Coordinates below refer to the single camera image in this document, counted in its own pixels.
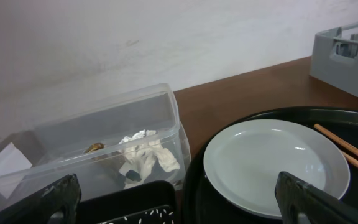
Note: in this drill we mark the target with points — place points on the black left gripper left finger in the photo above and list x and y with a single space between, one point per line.
55 203

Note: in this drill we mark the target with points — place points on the gold snack wrapper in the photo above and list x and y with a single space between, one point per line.
94 147

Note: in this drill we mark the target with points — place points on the black rectangular tray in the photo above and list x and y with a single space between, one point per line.
154 202

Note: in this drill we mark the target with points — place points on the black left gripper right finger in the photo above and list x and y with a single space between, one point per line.
301 202

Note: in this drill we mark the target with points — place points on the grey plate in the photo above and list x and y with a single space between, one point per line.
243 161

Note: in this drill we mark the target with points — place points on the clear plastic bin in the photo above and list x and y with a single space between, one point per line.
34 158

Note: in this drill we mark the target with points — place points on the grey dishwasher rack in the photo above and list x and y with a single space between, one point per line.
334 58

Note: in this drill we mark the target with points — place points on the white tissue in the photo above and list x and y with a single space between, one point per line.
139 161

